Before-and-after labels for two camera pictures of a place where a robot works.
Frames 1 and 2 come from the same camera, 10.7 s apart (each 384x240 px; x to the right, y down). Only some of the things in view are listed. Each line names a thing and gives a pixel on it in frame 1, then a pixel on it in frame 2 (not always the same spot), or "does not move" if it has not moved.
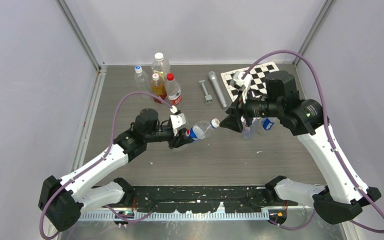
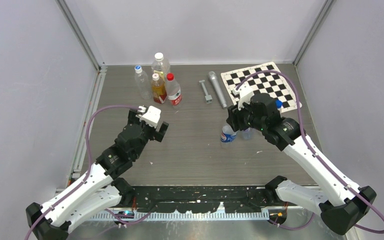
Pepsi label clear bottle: [198, 131] -> [228, 136]
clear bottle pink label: [248, 131] does not move
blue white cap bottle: [141, 82] does not move
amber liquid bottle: [158, 88] does not move
